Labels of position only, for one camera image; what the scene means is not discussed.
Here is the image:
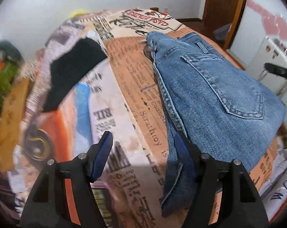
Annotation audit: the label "blue denim jeans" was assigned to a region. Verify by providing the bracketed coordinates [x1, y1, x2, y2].
[147, 31, 286, 217]

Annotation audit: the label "bamboo lap desk tray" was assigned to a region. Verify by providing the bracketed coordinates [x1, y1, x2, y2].
[0, 77, 30, 172]

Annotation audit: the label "black folded garment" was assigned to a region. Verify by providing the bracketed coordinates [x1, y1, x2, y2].
[43, 38, 107, 112]

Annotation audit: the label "green leaf pattern bag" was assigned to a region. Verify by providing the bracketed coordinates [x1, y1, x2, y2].
[0, 61, 19, 112]

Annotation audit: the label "brown wooden door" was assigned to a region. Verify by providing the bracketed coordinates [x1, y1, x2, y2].
[202, 0, 246, 49]

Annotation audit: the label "newspaper print bed cover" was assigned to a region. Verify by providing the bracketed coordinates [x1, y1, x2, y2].
[13, 7, 284, 228]

